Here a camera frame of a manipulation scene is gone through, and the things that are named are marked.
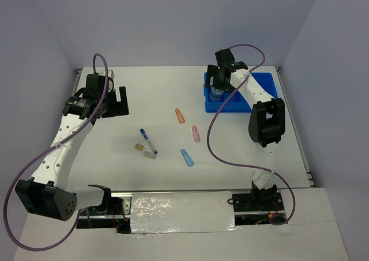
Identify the blue cleaning gel jar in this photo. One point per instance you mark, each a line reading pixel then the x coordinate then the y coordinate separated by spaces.
pixel 215 94

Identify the pink translucent case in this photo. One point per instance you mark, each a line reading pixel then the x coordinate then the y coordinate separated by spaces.
pixel 195 132

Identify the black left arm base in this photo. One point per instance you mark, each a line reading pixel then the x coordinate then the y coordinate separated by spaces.
pixel 116 216

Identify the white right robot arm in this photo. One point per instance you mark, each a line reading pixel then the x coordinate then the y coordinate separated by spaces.
pixel 267 120

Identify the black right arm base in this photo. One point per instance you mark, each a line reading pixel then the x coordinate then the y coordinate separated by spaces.
pixel 257 199

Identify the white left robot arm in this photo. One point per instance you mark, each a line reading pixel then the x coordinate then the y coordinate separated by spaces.
pixel 45 192

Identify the grey white eraser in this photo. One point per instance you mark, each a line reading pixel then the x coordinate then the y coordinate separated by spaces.
pixel 149 154

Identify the silver foil sheet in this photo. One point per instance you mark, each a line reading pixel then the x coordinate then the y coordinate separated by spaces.
pixel 181 212

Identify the aluminium table edge rail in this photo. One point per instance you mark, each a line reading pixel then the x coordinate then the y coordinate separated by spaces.
pixel 295 129

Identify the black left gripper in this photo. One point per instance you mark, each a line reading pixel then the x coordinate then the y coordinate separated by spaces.
pixel 119 108

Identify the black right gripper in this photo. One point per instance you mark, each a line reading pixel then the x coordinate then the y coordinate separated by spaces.
pixel 213 71

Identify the yellow eraser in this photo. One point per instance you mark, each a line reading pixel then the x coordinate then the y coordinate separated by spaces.
pixel 139 146

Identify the blue whiteboard marker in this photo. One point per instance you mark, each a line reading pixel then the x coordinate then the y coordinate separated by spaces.
pixel 152 147

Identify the blue plastic sorting bin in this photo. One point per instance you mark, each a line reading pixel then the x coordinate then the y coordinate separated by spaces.
pixel 238 104

